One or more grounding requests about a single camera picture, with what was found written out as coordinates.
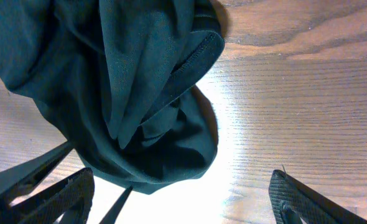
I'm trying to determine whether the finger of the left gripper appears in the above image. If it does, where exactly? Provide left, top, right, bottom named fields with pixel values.
left=0, top=141, right=75, bottom=205
left=100, top=186, right=133, bottom=224

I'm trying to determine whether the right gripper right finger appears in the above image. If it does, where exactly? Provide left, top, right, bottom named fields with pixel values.
left=268, top=169, right=367, bottom=224

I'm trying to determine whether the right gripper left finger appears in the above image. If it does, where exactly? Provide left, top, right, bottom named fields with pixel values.
left=0, top=168, right=95, bottom=224

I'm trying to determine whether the black t-shirt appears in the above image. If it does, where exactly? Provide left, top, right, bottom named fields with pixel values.
left=0, top=0, right=224, bottom=194

